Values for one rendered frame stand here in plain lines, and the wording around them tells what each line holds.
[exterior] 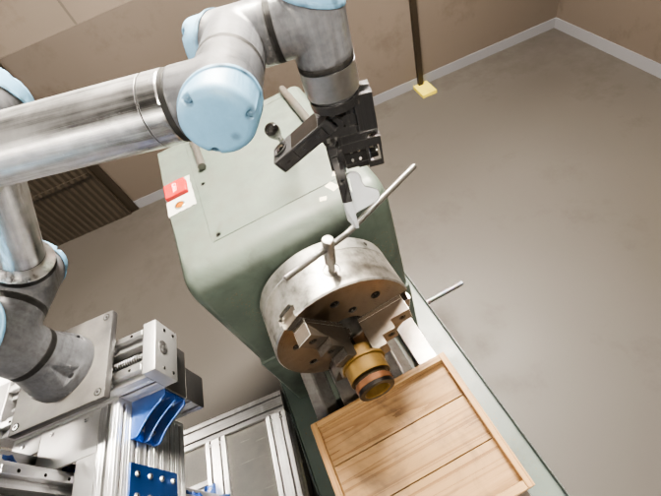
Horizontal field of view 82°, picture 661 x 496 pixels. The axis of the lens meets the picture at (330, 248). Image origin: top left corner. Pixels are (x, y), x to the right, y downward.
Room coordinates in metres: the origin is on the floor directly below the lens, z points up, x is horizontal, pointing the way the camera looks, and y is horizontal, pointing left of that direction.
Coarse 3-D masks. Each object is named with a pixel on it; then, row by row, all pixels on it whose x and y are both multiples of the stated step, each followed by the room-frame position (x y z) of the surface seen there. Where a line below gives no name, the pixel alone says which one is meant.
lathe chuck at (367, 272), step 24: (312, 264) 0.48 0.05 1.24; (336, 264) 0.46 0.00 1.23; (360, 264) 0.45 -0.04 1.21; (384, 264) 0.46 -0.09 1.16; (288, 288) 0.45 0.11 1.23; (312, 288) 0.42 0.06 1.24; (336, 288) 0.40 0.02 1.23; (360, 288) 0.40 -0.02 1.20; (384, 288) 0.41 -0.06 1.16; (264, 312) 0.48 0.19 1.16; (312, 312) 0.39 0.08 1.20; (336, 312) 0.40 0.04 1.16; (360, 312) 0.40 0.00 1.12; (288, 336) 0.39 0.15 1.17; (360, 336) 0.40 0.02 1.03; (288, 360) 0.39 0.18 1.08; (312, 360) 0.39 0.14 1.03
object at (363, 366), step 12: (360, 348) 0.33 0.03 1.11; (372, 348) 0.32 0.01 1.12; (348, 360) 0.32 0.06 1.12; (360, 360) 0.31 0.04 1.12; (372, 360) 0.30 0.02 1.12; (384, 360) 0.30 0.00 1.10; (348, 372) 0.30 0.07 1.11; (360, 372) 0.28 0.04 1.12; (372, 372) 0.28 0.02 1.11; (384, 372) 0.27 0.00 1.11; (360, 384) 0.27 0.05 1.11; (372, 384) 0.26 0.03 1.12; (384, 384) 0.27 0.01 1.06; (360, 396) 0.25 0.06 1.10; (372, 396) 0.26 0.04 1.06
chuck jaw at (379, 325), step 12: (396, 300) 0.40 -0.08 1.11; (372, 312) 0.40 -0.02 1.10; (384, 312) 0.39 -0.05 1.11; (396, 312) 0.37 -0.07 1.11; (408, 312) 0.37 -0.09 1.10; (360, 324) 0.39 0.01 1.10; (372, 324) 0.37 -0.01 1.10; (384, 324) 0.36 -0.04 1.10; (396, 324) 0.37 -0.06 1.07; (372, 336) 0.35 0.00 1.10; (384, 336) 0.34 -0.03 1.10; (384, 348) 0.32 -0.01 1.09
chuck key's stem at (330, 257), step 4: (324, 236) 0.45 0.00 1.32; (328, 236) 0.45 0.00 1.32; (324, 240) 0.45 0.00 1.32; (328, 240) 0.44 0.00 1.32; (332, 240) 0.44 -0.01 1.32; (324, 244) 0.44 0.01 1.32; (328, 244) 0.44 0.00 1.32; (332, 244) 0.44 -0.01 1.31; (328, 248) 0.44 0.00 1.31; (332, 248) 0.44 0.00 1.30; (328, 252) 0.44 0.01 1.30; (332, 252) 0.44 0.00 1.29; (324, 256) 0.45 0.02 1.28; (328, 256) 0.44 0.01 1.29; (332, 256) 0.44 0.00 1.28; (328, 260) 0.44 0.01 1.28; (332, 260) 0.44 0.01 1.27; (328, 264) 0.44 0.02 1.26; (332, 264) 0.44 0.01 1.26; (328, 268) 0.44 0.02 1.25; (332, 268) 0.44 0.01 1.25; (332, 272) 0.44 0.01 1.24
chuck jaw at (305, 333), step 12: (288, 312) 0.42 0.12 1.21; (288, 324) 0.40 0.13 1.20; (300, 324) 0.39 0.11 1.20; (312, 324) 0.38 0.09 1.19; (324, 324) 0.39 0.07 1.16; (336, 324) 0.39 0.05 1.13; (300, 336) 0.37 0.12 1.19; (312, 336) 0.35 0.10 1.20; (324, 336) 0.36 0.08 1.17; (336, 336) 0.36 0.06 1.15; (324, 348) 0.34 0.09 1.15; (336, 348) 0.34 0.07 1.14; (348, 348) 0.33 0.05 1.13; (336, 360) 0.32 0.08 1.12
